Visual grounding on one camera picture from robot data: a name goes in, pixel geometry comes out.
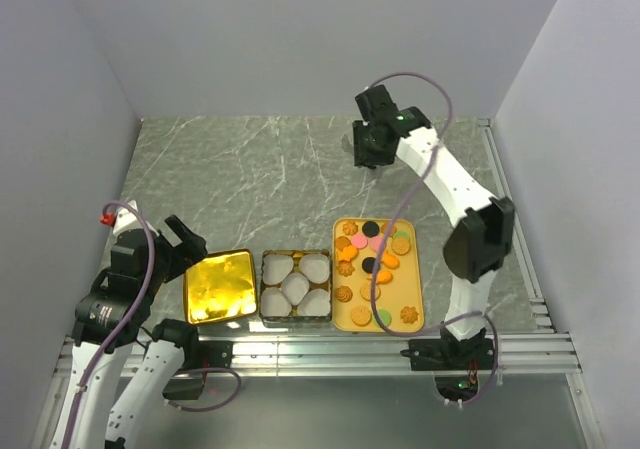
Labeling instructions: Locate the black sandwich cookie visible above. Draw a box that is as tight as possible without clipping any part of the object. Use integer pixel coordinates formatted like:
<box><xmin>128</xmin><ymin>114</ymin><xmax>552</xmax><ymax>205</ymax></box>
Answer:
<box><xmin>361</xmin><ymin>257</ymin><xmax>377</xmax><ymax>274</ymax></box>
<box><xmin>362</xmin><ymin>220</ymin><xmax>380</xmax><ymax>238</ymax></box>

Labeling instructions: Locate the orange fish cookie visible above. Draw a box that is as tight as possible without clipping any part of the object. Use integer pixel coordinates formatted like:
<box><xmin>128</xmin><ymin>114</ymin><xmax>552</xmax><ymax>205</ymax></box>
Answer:
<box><xmin>375</xmin><ymin>270</ymin><xmax>393</xmax><ymax>284</ymax></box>
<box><xmin>381</xmin><ymin>252</ymin><xmax>400</xmax><ymax>270</ymax></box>

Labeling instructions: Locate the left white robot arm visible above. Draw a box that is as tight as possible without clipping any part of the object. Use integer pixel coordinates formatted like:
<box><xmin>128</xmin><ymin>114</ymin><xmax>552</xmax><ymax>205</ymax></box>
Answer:
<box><xmin>50</xmin><ymin>209</ymin><xmax>207</xmax><ymax>448</ymax></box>

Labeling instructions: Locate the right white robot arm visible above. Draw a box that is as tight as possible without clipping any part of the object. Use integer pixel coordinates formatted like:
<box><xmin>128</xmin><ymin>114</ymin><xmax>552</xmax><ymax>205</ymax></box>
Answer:
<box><xmin>353</xmin><ymin>107</ymin><xmax>515</xmax><ymax>368</ymax></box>

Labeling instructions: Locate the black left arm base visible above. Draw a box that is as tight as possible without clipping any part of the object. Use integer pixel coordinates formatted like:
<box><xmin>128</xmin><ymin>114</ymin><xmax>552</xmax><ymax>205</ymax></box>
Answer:
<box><xmin>181</xmin><ymin>340</ymin><xmax>233</xmax><ymax>370</ymax></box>

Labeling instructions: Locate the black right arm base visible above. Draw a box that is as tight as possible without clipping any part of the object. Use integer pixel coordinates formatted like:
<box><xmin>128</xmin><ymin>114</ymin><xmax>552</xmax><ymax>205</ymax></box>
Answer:
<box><xmin>400</xmin><ymin>338</ymin><xmax>496</xmax><ymax>372</ymax></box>

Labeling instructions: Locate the gold tin lid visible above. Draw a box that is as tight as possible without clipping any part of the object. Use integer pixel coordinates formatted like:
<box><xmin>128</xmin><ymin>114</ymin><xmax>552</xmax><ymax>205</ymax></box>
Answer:
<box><xmin>183</xmin><ymin>249</ymin><xmax>258</xmax><ymax>325</ymax></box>

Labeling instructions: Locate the white paper cup top-left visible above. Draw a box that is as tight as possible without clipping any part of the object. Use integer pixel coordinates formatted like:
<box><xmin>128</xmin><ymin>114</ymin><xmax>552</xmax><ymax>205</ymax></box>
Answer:
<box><xmin>263</xmin><ymin>254</ymin><xmax>294</xmax><ymax>286</ymax></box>

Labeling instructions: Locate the pink round cookie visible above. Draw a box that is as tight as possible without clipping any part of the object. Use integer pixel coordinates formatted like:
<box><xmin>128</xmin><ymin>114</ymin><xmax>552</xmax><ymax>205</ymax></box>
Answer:
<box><xmin>351</xmin><ymin>233</ymin><xmax>368</xmax><ymax>249</ymax></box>

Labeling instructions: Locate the white paper cup bottom-left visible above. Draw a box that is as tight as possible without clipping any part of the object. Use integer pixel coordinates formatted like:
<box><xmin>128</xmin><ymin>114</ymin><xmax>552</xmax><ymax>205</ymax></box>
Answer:
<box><xmin>260</xmin><ymin>287</ymin><xmax>291</xmax><ymax>317</ymax></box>

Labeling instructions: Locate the round brown cookie top-left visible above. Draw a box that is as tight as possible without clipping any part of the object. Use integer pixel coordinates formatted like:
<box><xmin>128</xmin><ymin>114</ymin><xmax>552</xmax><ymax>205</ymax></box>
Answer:
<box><xmin>335</xmin><ymin>236</ymin><xmax>351</xmax><ymax>251</ymax></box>

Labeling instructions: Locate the white paper cup centre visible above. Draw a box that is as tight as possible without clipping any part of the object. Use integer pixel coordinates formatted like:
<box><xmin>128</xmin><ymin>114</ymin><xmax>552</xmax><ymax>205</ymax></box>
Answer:
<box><xmin>281</xmin><ymin>272</ymin><xmax>310</xmax><ymax>306</ymax></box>

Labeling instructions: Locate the green christmas cookie tin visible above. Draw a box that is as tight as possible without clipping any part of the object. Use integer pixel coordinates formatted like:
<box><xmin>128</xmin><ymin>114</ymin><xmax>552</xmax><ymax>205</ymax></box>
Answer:
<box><xmin>258</xmin><ymin>249</ymin><xmax>332</xmax><ymax>328</ymax></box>

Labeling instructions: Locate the white paper cup top-right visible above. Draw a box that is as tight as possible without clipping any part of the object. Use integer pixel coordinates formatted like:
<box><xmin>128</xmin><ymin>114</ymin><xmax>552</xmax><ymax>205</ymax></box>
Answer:
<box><xmin>299</xmin><ymin>253</ymin><xmax>330</xmax><ymax>284</ymax></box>

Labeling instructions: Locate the orange flower cookie middle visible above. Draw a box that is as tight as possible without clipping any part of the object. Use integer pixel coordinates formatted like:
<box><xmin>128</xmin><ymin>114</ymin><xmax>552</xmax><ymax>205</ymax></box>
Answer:
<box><xmin>337</xmin><ymin>261</ymin><xmax>355</xmax><ymax>277</ymax></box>

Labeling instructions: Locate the white paper cup bottom-right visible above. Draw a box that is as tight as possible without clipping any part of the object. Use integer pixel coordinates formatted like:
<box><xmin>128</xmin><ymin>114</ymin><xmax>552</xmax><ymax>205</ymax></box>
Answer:
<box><xmin>297</xmin><ymin>289</ymin><xmax>331</xmax><ymax>317</ymax></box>

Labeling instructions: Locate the round dotted biscuit middle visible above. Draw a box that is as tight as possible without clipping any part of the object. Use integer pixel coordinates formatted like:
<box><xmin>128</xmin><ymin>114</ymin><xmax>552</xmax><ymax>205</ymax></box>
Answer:
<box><xmin>360</xmin><ymin>280</ymin><xmax>381</xmax><ymax>301</ymax></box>

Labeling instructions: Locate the round dotted biscuit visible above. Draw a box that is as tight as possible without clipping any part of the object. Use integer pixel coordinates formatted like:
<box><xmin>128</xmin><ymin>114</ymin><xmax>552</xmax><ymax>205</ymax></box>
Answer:
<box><xmin>360</xmin><ymin>280</ymin><xmax>381</xmax><ymax>301</ymax></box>
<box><xmin>350</xmin><ymin>305</ymin><xmax>372</xmax><ymax>327</ymax></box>

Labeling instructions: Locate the yellow cookie tray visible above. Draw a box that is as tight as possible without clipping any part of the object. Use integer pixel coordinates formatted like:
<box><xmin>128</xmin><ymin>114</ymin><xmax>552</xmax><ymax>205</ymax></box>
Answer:
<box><xmin>332</xmin><ymin>218</ymin><xmax>424</xmax><ymax>332</ymax></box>

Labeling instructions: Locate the swirl butter cookie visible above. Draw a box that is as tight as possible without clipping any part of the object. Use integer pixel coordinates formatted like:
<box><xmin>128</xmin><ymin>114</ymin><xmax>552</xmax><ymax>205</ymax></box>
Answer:
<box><xmin>335</xmin><ymin>285</ymin><xmax>353</xmax><ymax>303</ymax></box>

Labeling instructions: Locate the round dotted biscuit bottom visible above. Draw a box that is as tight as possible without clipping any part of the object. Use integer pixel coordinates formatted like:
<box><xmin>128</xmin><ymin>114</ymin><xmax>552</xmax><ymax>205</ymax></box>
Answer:
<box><xmin>350</xmin><ymin>305</ymin><xmax>372</xmax><ymax>327</ymax></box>

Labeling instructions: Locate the green round cookie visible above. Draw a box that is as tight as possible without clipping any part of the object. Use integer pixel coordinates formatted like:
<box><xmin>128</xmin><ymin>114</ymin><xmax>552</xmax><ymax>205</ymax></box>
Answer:
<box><xmin>372</xmin><ymin>309</ymin><xmax>392</xmax><ymax>327</ymax></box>

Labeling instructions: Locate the orange flower cookie bottom-right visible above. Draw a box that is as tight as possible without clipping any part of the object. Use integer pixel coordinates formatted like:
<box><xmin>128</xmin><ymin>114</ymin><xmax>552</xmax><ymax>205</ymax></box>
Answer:
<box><xmin>400</xmin><ymin>306</ymin><xmax>419</xmax><ymax>324</ymax></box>

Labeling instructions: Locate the aluminium frame rail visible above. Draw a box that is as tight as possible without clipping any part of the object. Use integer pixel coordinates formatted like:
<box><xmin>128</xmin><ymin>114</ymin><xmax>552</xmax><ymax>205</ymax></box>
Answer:
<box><xmin>54</xmin><ymin>332</ymin><xmax>584</xmax><ymax>378</ymax></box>

